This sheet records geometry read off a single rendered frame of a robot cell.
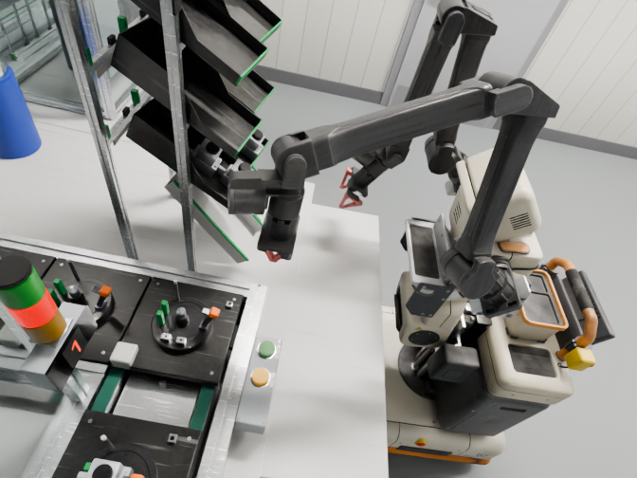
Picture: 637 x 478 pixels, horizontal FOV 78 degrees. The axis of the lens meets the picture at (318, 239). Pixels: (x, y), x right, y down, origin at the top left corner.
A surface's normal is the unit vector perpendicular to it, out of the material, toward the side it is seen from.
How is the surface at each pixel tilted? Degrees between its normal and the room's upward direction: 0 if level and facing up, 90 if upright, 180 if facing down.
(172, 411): 0
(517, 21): 90
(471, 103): 70
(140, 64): 90
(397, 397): 0
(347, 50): 90
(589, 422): 0
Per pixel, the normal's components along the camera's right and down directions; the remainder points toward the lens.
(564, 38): -0.07, 0.75
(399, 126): 0.24, 0.46
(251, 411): 0.19, -0.64
